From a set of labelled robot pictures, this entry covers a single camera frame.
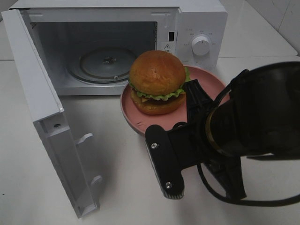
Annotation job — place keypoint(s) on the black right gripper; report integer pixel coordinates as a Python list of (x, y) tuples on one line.
[(208, 140)]

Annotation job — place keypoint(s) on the pink round plate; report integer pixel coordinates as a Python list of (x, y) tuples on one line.
[(139, 121)]

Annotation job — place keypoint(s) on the burger with lettuce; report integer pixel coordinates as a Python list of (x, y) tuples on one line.
[(156, 79)]

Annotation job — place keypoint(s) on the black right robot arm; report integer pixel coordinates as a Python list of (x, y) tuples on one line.
[(256, 115)]

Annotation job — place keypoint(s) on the white upper power knob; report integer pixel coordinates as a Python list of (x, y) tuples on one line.
[(201, 45)]

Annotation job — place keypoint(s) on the white warning label sticker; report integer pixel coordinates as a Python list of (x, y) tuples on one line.
[(169, 47)]

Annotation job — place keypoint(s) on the glass microwave turntable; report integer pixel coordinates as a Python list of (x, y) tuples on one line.
[(103, 65)]

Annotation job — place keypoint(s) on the white microwave oven body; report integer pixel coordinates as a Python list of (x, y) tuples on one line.
[(65, 27)]

